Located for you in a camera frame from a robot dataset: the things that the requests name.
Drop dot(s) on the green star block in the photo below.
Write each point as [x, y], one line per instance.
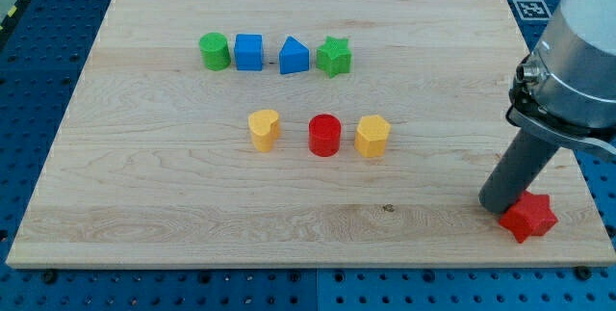
[334, 56]

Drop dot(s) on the yellow hexagon block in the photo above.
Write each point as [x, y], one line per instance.
[371, 137]

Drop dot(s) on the red cylinder block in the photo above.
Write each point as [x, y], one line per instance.
[324, 135]

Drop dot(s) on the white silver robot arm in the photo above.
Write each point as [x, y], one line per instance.
[563, 92]

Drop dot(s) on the green cylinder block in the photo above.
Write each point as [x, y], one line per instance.
[214, 51]

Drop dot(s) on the light wooden board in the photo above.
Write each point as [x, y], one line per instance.
[154, 168]

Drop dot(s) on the white fiducial marker tag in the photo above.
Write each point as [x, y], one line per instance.
[532, 10]

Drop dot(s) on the blue cube block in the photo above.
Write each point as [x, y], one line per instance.
[248, 51]

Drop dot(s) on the blue triangle block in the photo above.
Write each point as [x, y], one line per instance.
[293, 57]

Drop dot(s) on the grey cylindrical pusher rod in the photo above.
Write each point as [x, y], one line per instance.
[522, 161]

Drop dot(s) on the yellow black hazard tape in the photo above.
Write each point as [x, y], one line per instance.
[14, 13]

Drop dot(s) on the yellow heart block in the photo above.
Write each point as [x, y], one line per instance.
[264, 127]

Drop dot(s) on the red star block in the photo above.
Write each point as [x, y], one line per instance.
[531, 215]

